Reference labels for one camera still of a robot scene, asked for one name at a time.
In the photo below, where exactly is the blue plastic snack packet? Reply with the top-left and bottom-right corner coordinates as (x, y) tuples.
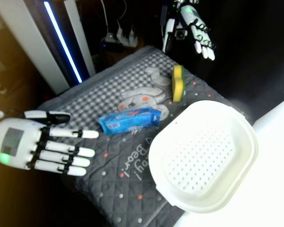
(97, 106), (162, 136)

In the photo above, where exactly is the yellow and green sponge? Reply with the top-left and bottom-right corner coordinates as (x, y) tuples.
(171, 65), (187, 103)

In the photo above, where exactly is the grey quilt with bear print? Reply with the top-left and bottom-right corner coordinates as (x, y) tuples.
(36, 44), (246, 227)

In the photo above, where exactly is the power strip with white plugs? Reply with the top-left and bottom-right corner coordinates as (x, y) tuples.
(101, 20), (139, 49)

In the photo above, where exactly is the narrow white pillar panel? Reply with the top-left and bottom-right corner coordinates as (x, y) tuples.
(63, 0), (96, 77)

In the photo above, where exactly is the blue-white LED light strip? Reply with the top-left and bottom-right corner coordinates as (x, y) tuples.
(43, 1), (83, 84)

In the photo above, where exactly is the white power cable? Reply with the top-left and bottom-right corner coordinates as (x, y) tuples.
(99, 0), (113, 36)

